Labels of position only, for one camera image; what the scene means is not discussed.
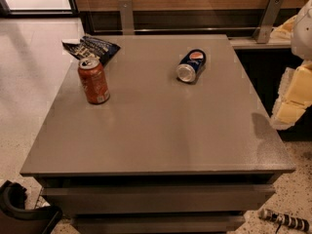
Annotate dark blue chip bag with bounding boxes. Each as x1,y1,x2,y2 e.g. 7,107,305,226
62,36,120,65

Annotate grey drawer cabinet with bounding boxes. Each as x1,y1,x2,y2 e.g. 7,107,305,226
21,35,294,234

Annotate black white striped cable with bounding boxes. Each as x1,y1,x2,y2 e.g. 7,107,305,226
258,208,311,234

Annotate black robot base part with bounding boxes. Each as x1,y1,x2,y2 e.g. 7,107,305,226
0,180,62,234

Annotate orange soda can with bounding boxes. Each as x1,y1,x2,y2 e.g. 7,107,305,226
78,58,110,104

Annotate blue pepsi can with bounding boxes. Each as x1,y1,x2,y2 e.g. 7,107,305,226
175,49,206,83

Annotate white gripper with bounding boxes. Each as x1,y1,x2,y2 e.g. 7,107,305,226
270,0,312,130

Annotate right metal bracket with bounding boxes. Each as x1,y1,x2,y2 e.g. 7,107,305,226
253,0,284,44

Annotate metal bracket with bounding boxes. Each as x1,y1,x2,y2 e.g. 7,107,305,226
253,0,284,44
118,0,135,35

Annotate left metal bracket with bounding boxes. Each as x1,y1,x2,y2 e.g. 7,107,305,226
118,0,135,35

